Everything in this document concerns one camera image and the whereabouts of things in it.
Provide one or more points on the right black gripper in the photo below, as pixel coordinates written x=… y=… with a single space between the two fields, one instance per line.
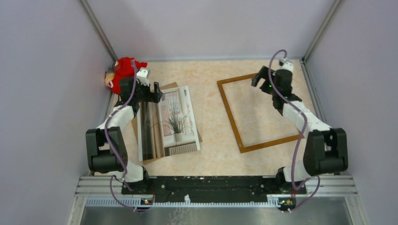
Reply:
x=264 y=74

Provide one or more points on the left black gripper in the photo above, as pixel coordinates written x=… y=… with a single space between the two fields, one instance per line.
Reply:
x=151 y=97

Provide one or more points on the plant window photo print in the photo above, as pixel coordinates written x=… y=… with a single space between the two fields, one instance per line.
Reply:
x=174 y=124

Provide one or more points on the brown cardboard backing board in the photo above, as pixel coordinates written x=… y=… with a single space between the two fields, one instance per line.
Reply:
x=169 y=85

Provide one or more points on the wooden picture frame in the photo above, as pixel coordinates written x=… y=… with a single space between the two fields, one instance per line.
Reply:
x=236 y=133

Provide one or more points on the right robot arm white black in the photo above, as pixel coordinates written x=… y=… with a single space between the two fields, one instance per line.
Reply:
x=326 y=149

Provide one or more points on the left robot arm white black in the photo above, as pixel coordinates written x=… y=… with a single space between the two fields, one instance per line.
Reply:
x=105 y=146

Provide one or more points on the red cloth doll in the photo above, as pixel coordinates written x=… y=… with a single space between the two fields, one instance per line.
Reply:
x=120 y=69

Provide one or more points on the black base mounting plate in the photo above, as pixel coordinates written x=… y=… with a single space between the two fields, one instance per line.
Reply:
x=209 y=189

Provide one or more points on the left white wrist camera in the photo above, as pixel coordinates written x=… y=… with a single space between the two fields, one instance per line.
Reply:
x=143 y=76

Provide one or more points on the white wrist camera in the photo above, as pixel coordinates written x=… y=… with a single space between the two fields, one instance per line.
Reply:
x=286 y=65
x=143 y=76

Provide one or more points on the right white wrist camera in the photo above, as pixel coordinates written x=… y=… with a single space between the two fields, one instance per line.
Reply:
x=286 y=65

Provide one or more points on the aluminium front rail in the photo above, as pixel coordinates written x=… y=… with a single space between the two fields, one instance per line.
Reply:
x=329 y=200

